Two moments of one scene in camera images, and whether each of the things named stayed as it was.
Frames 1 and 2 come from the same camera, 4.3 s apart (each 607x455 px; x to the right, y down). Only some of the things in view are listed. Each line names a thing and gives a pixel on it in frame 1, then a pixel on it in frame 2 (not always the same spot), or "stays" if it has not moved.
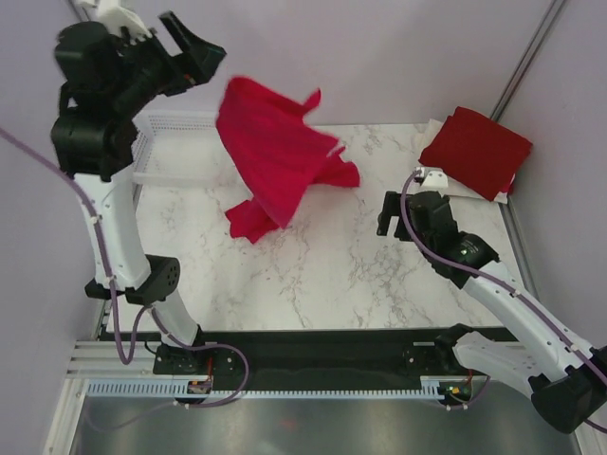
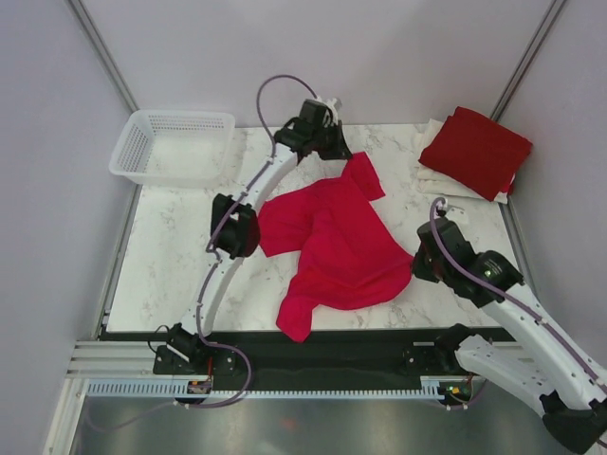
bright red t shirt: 281,149 to 350,257
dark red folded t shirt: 478,152 stays
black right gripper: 392,207 to 418,268
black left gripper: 194,67 to 339,150
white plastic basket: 179,148 stays
